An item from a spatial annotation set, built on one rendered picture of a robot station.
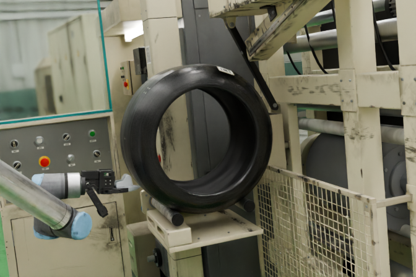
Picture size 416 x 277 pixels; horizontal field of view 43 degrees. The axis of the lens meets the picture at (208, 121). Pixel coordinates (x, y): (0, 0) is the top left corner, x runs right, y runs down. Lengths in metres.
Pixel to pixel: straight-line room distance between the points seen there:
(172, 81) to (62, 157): 0.89
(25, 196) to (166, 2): 1.03
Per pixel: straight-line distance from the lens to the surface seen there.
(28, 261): 2.62
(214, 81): 1.90
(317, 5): 1.86
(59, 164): 2.58
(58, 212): 1.75
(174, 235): 1.94
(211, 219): 2.24
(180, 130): 2.26
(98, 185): 1.94
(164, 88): 1.86
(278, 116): 2.35
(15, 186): 1.64
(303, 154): 2.71
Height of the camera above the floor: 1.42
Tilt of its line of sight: 6 degrees down
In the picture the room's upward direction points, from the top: 6 degrees counter-clockwise
